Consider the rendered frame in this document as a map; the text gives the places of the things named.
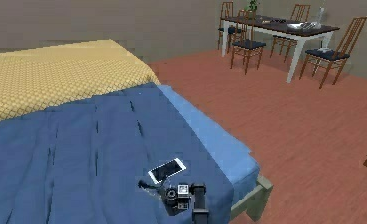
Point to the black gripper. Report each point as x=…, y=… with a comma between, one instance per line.
x=171, y=195

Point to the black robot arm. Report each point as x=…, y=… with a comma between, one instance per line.
x=200, y=200

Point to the white black-screen cellphone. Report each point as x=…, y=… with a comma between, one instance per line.
x=166, y=170

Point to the bed with blue yellow covers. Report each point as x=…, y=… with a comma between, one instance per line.
x=91, y=133

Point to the white dark-top dining table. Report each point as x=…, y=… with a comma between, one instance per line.
x=299, y=31

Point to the brown wooden chair blue seat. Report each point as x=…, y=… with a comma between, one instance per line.
x=248, y=45
x=299, y=13
x=327, y=55
x=225, y=20

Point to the small black flat object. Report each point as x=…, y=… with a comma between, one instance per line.
x=277, y=21

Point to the green house plant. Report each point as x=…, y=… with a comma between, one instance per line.
x=253, y=4

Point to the pale grey bottle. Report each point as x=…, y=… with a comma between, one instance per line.
x=320, y=17

